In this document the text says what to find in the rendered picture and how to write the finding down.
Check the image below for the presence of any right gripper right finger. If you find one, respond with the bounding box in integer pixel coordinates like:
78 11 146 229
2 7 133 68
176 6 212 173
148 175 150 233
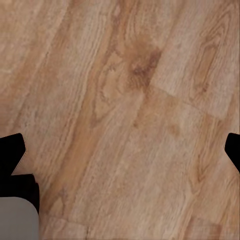
225 133 240 172

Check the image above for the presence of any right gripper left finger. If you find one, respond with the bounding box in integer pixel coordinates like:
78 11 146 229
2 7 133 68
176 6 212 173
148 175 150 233
0 133 26 192

